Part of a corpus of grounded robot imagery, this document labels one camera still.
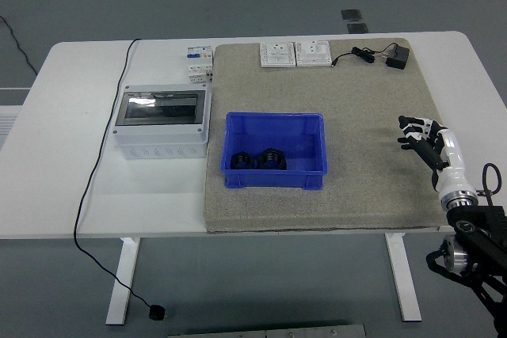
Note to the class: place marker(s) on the white circuit breaker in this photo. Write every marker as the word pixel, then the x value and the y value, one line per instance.
pixel 198 63

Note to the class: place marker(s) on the grey-brown mat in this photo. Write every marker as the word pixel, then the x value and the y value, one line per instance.
pixel 317 88

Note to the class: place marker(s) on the white switch socket panel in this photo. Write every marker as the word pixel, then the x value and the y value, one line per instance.
pixel 313 54

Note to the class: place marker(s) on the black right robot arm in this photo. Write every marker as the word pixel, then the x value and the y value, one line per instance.
pixel 479 235

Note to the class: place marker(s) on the white ribbed panel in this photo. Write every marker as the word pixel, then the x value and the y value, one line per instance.
pixel 8 116

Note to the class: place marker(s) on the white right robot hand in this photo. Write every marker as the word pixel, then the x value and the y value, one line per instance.
pixel 451 179

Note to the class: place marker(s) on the white wall socket panel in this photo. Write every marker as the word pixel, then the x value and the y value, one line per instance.
pixel 277 55

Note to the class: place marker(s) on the black hex nut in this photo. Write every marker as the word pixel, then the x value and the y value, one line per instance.
pixel 262 163
pixel 235 163

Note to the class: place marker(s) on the dark floor plate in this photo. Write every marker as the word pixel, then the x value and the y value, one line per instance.
pixel 351 14
pixel 357 28

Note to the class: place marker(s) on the white table leg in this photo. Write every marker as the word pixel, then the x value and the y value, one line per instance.
pixel 123 274
pixel 402 274

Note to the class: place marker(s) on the grey distribution box, clear lid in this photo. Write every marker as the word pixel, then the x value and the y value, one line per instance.
pixel 158 140

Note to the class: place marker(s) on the blue plastic box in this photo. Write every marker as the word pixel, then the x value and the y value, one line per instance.
pixel 273 179

